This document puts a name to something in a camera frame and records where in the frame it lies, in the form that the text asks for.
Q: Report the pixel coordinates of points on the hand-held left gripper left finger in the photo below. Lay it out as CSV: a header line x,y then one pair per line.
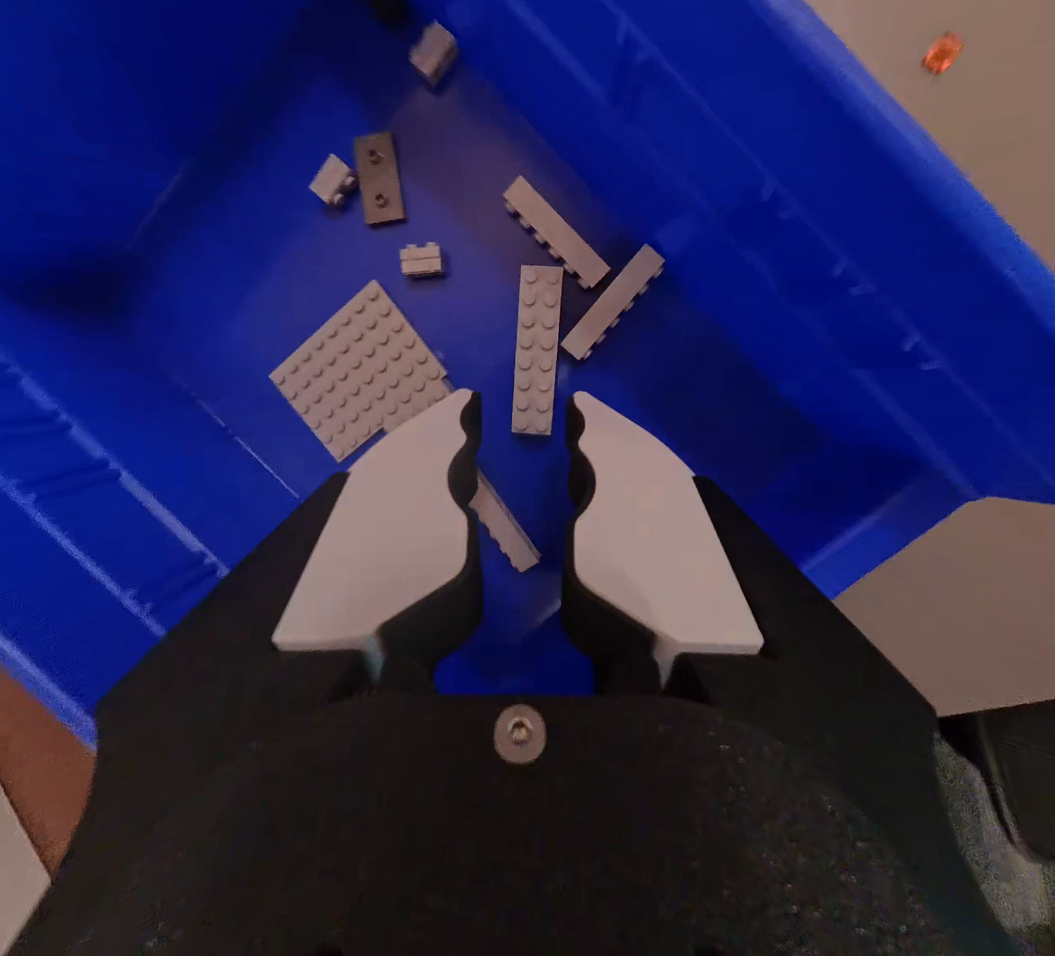
x,y
387,552

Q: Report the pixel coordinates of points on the grey desk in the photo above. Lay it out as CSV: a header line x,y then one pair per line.
x,y
989,25

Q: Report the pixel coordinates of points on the dark grey flat lego plate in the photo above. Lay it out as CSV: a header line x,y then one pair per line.
x,y
379,177

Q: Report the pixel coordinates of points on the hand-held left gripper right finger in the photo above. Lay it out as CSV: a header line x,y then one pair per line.
x,y
659,560

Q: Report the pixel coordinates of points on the small grey lego brick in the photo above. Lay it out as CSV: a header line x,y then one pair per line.
x,y
332,183
433,52
422,261

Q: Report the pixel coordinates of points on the large square grey lego plate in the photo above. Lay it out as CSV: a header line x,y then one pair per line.
x,y
363,367

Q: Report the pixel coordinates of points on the small red lego piece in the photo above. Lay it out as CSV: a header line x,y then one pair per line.
x,y
942,54

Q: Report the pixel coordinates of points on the blue plastic bin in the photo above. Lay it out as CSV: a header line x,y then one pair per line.
x,y
742,231

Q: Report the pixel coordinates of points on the narrow grey lego plate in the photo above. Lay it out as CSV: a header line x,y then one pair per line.
x,y
556,231
507,523
614,301

